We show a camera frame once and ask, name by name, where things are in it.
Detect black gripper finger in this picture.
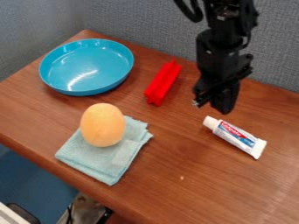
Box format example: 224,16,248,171
209,81,239,115
192,85,220,108

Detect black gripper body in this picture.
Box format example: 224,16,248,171
192,29,255,97

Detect white toothpaste tube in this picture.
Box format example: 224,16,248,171
203,115,267,159

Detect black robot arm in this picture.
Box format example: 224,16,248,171
173,0,259,115

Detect blue plate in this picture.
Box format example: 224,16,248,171
39,38,135,96

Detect red plastic block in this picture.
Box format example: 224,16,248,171
144,60,183,106

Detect orange egg-shaped ball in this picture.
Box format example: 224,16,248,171
79,103,125,147

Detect light blue folded cloth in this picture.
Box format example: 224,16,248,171
55,116,153,186

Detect metal table leg bracket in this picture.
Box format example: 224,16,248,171
56,192,113,224

